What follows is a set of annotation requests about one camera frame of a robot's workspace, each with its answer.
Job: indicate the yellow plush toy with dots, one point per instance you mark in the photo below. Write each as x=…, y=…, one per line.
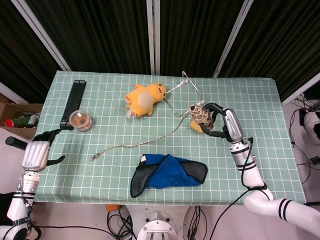
x=140, y=100

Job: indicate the white round device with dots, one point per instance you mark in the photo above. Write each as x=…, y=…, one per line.
x=313, y=127

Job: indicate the brown cardboard box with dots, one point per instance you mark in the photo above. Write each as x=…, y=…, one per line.
x=15, y=110

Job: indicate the yellow sponge with square hole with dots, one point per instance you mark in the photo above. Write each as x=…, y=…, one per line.
x=196, y=127

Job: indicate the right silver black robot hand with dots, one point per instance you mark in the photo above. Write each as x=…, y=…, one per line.
x=233, y=125

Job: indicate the black white sneaker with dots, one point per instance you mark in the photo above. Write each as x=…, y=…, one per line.
x=35, y=232

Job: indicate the green checked tablecloth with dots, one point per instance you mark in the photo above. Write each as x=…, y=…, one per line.
x=112, y=175

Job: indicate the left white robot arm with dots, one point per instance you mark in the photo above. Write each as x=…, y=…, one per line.
x=22, y=185

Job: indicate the small black box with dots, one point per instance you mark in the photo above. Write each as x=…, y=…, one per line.
x=304, y=117

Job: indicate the small orange object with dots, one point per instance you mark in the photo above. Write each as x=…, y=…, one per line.
x=112, y=208

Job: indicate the red green packet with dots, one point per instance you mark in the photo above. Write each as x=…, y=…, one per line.
x=11, y=122

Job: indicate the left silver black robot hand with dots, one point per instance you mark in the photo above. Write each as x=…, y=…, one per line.
x=35, y=155

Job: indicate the white partition post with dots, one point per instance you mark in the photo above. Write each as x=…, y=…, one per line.
x=151, y=37
x=157, y=37
x=232, y=37
x=45, y=35

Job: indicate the small black power adapter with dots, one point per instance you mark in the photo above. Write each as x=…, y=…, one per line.
x=315, y=160

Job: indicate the white partition base rail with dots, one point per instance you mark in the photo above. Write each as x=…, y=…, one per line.
x=12, y=93
x=300, y=92

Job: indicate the clear jar with orange contents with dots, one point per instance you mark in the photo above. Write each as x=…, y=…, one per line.
x=80, y=121

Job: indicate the black power strip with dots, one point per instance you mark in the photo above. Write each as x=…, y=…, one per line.
x=73, y=100

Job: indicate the blue cloth with black trim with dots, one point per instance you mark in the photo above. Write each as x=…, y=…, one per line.
x=170, y=175

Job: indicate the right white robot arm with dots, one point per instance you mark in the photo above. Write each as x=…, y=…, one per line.
x=250, y=172

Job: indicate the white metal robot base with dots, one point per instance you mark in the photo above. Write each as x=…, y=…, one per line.
x=155, y=225

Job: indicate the black pleated curtain panel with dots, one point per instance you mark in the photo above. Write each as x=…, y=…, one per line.
x=15, y=50
x=195, y=37
x=287, y=37
x=100, y=37

